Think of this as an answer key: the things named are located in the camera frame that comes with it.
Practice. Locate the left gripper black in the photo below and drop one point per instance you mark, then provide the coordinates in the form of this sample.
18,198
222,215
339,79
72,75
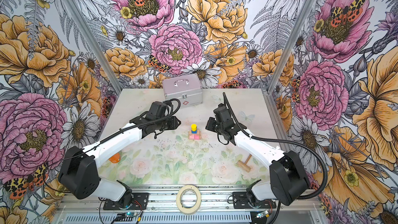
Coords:
173,123

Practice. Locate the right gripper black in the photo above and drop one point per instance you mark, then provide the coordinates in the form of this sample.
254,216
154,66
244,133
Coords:
210,125

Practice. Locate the short natural wood block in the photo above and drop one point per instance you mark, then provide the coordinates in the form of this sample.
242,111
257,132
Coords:
199,133

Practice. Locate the yellow cylinder block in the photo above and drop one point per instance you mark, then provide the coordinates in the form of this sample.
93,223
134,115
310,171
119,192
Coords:
194,127

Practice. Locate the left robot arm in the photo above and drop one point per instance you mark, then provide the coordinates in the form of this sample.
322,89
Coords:
79,170

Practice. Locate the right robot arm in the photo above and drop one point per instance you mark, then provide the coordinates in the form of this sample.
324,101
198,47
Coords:
287,178

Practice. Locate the wooden toy mallet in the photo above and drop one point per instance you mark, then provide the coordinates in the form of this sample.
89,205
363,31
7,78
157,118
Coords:
244,164

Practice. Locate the silver metal first-aid case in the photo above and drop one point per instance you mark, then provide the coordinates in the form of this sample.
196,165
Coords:
186,88

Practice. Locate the masking tape roll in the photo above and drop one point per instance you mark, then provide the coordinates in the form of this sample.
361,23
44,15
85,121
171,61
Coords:
188,199

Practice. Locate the aluminium front rail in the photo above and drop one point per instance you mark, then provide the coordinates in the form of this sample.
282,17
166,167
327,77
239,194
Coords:
163,204

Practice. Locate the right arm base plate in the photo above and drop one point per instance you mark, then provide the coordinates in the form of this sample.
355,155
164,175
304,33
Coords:
244,200

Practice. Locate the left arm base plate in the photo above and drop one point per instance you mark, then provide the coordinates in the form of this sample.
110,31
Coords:
132,201

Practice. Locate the left aluminium frame post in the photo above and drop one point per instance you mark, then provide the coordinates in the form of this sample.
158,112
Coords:
82,24

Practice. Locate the aluminium frame post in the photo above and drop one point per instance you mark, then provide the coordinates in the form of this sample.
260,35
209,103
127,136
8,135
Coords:
301,18
82,24

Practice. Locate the right aluminium frame post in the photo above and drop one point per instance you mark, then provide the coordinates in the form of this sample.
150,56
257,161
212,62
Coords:
301,18

